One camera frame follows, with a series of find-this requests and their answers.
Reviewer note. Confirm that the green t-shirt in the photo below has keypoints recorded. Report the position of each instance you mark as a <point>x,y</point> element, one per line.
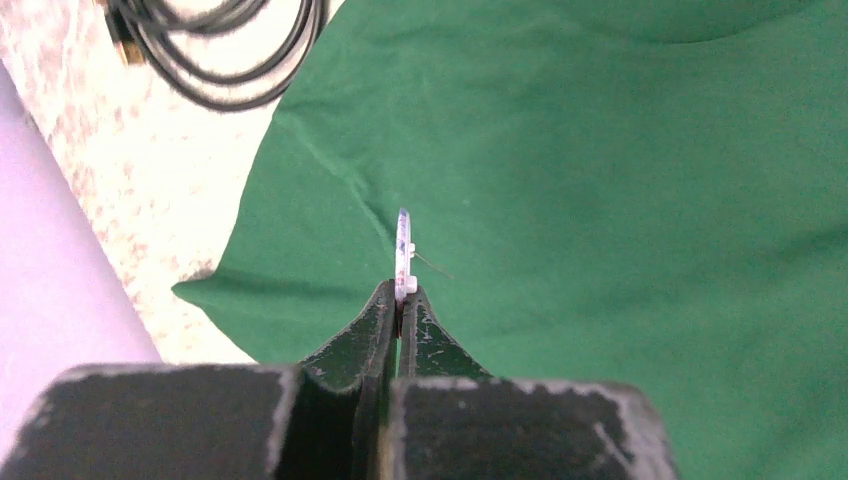
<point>651,192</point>

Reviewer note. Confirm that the round pink brooch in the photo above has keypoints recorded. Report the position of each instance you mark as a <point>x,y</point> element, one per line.
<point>405,283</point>

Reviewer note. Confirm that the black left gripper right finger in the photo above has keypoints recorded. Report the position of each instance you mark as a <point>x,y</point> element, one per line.
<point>449,418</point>

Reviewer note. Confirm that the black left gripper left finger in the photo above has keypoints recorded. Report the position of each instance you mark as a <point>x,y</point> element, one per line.
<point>314,419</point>

